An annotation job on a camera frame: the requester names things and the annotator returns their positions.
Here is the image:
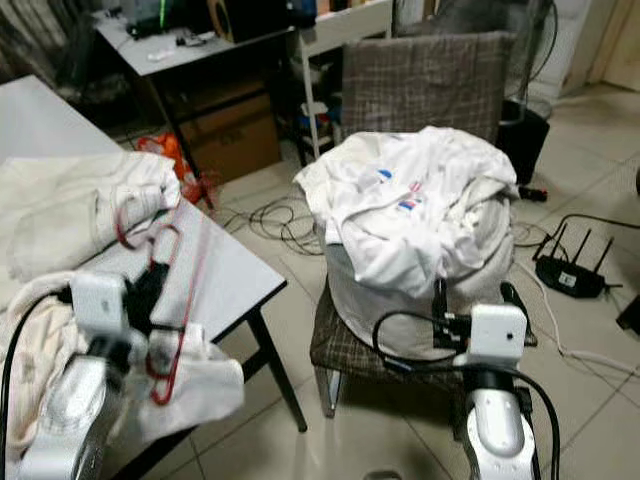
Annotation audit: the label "pink plastic hanger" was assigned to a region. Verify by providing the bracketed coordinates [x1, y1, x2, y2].
[114, 184, 222, 407]

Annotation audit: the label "cream crumpled garment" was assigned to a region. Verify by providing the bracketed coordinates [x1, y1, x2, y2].
[5, 268, 247, 452]

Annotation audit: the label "white garment with logo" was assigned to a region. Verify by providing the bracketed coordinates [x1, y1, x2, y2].
[292, 124, 522, 300]

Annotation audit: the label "black router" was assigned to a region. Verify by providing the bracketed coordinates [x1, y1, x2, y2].
[531, 214, 624, 300]

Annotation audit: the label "grey laundry basket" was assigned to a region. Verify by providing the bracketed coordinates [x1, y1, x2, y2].
[319, 214, 517, 362]

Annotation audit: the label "black floor cables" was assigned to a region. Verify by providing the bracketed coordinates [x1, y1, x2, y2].
[228, 190, 323, 241]

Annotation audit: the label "white table black legs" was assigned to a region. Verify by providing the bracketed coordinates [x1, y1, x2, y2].
[0, 74, 287, 480]

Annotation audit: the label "black standing fan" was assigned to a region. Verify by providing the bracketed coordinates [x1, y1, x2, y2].
[494, 0, 557, 187]

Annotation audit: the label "dark desk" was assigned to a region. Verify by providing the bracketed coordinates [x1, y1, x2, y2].
[95, 0, 307, 182]

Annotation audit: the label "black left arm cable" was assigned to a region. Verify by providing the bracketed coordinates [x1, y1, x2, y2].
[0, 290, 77, 480]

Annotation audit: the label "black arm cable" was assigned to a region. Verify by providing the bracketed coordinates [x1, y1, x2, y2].
[371, 309, 562, 480]
[0, 290, 77, 480]

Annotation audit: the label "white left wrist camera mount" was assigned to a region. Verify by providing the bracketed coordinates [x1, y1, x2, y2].
[67, 271, 132, 347]

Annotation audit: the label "white shelf unit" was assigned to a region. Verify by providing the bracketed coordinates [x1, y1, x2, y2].
[294, 0, 397, 162]

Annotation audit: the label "orange bag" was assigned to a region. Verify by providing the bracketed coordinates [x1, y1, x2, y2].
[134, 132, 197, 192]

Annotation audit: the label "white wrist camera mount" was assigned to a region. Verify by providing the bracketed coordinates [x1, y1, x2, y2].
[467, 302, 530, 370]
[67, 271, 132, 347]

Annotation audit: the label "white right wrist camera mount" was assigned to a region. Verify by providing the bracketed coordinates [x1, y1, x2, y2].
[467, 302, 530, 370]

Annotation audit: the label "white spread garment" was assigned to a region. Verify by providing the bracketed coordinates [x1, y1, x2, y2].
[0, 149, 184, 287]

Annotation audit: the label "small brown cardboard box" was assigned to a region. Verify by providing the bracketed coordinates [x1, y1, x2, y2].
[184, 94, 282, 182]

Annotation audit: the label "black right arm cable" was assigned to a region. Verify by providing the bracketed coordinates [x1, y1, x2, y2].
[371, 309, 562, 480]

